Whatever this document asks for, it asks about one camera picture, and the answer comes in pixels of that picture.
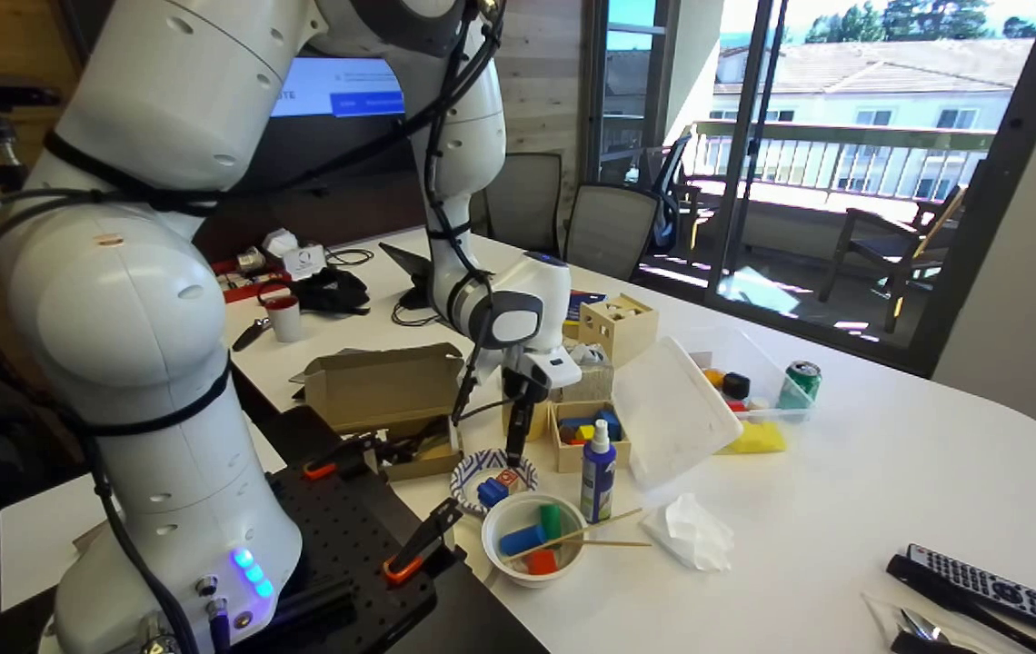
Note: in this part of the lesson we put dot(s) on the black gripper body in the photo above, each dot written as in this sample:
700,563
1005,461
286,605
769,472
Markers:
518,394

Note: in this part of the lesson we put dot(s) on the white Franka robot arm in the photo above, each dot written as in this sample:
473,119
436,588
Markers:
116,312

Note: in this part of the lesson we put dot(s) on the small wooden block box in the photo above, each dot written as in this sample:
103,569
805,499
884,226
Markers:
559,452

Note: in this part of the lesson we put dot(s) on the blue white patterned plate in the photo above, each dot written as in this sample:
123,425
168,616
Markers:
473,467

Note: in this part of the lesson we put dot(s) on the blue block on plate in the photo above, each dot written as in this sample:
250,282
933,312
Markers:
490,490

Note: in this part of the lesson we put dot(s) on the yellow block in wooden box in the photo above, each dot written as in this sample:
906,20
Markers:
586,432

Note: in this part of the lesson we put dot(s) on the green block in bowl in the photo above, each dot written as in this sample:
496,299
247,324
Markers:
552,519

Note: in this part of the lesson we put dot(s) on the blue block in bowl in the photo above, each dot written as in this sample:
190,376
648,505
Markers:
521,540

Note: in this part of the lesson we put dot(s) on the red block in bowl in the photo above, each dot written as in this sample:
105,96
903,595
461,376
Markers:
540,560

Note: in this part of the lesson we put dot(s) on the orange block in container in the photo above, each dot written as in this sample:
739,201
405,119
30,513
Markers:
713,376

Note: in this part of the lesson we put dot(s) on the black block in container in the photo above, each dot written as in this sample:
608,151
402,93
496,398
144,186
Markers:
735,386

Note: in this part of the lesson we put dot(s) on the grey holder with items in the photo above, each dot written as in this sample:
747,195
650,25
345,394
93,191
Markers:
595,379

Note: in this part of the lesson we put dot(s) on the small bottle with blue cap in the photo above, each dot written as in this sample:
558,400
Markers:
596,475

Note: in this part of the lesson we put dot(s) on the colourful book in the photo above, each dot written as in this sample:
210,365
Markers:
586,302

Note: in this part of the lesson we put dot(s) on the wooden shape sorter cube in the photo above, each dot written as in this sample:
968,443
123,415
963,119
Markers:
618,328

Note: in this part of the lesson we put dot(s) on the wooden stick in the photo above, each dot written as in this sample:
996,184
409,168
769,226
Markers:
608,523

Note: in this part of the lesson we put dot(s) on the colourful bowl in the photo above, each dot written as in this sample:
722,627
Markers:
567,560

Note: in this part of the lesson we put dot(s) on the open cardboard box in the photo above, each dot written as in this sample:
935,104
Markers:
384,386

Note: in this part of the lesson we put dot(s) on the black clamp orange tips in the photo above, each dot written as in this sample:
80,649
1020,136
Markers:
340,459
418,545

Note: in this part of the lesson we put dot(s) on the white plastic board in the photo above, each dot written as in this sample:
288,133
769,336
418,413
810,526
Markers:
673,419

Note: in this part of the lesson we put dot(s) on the black tablet stand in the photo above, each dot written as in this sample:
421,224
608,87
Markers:
409,271

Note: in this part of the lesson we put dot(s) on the grey mesh office chair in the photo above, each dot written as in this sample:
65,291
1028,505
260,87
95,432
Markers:
608,230
536,203

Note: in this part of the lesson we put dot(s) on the crumpled white plastic wrap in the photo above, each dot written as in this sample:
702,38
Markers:
688,532

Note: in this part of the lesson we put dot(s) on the black pouch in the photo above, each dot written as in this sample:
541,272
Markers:
332,291

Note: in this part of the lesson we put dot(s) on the white cup red band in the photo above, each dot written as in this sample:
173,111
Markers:
286,318

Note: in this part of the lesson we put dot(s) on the black office chair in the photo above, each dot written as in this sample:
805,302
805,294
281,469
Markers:
673,195

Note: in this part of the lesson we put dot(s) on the white crumpled items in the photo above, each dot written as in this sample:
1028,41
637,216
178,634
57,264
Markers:
299,254

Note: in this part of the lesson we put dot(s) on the black marker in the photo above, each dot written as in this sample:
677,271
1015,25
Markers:
247,336

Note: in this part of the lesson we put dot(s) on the teal can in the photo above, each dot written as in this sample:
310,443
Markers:
800,386

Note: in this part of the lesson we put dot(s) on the red flat box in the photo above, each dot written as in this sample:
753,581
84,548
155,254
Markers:
243,284

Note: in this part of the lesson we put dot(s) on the balcony railing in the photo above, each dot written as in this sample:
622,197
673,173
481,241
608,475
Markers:
838,164

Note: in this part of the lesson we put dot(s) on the dark outdoor chair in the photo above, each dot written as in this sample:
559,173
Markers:
890,249

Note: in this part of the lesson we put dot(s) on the silver cutlery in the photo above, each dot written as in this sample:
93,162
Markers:
922,629

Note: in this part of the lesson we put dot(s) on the light grey wrist camera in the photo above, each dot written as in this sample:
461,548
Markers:
551,368

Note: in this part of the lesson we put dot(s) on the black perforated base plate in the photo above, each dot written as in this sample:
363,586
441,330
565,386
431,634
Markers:
353,532

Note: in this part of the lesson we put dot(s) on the wall television screen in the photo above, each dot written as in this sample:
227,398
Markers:
336,87

